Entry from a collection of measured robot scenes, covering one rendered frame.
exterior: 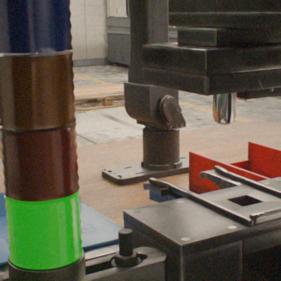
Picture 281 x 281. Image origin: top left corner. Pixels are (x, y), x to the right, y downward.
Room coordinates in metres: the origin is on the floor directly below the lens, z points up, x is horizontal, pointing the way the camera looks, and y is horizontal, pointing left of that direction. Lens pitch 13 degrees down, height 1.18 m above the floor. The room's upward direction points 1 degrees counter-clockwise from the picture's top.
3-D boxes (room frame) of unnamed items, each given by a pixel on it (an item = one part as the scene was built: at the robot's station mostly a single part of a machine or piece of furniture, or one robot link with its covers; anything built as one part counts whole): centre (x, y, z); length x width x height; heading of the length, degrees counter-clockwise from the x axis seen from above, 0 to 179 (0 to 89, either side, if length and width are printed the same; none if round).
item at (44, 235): (0.29, 0.05, 1.07); 0.04 x 0.04 x 0.03
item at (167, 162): (0.97, -0.03, 0.94); 0.20 x 0.07 x 0.08; 120
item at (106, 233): (0.67, 0.08, 0.93); 0.15 x 0.07 x 0.03; 29
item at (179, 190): (0.54, -0.06, 0.98); 0.13 x 0.01 x 0.03; 30
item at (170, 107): (0.96, -0.03, 1.00); 0.09 x 0.06 x 0.06; 39
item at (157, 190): (0.60, -0.03, 0.98); 0.07 x 0.02 x 0.01; 30
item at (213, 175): (0.64, -0.09, 0.98); 0.07 x 0.02 x 0.01; 30
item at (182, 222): (0.54, -0.09, 0.98); 0.20 x 0.10 x 0.01; 120
